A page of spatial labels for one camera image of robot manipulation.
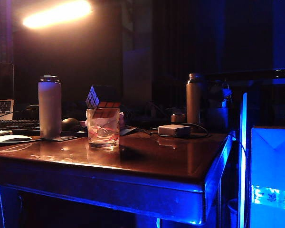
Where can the Rubik's cube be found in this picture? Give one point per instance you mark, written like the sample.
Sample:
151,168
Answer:
102,97

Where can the clear glass cup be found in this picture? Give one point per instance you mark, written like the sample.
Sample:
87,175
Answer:
103,135

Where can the small metal cup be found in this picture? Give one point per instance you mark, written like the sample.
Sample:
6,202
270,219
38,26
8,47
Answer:
178,118

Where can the purple tissue pack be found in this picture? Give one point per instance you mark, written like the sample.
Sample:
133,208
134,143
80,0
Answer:
122,120

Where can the blue booklet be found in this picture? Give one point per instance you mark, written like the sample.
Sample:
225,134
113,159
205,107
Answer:
128,131

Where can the white power adapter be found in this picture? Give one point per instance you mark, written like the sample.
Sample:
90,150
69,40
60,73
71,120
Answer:
173,130

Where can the brown thermos bottle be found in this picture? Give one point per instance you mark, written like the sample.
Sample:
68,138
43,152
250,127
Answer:
194,102

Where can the black computer mouse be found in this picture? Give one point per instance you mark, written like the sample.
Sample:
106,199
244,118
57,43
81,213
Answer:
70,124

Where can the dark bottle with tag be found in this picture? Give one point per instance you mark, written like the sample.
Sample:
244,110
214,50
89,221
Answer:
219,95

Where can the dark curtain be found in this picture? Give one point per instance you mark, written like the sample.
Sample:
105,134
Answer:
187,47

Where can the ID badge card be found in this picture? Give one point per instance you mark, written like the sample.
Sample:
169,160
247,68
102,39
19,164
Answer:
65,138

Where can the dark wooden table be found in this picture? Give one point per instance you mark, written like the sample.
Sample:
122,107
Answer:
109,190

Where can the white thermos bottle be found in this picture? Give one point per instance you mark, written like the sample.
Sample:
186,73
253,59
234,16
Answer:
50,107

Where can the dark shelf board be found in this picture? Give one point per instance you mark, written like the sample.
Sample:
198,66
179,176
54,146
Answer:
240,76

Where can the white upright panel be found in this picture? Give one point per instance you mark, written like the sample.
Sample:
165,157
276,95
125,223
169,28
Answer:
243,142

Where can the black keyboard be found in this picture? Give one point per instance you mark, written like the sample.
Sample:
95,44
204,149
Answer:
14,125

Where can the glowing lamp bar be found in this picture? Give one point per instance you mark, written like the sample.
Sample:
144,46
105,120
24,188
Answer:
57,13

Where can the dark waste bin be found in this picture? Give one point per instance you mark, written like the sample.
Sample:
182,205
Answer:
232,211

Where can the white flat mouse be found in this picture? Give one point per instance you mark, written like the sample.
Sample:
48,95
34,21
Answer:
12,138

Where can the white cardboard box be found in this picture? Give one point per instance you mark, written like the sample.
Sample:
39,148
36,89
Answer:
273,166

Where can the silver laptop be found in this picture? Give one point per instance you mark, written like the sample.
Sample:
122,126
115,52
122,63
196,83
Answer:
1,108

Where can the white notepad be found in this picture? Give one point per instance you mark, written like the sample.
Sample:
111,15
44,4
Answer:
0,133

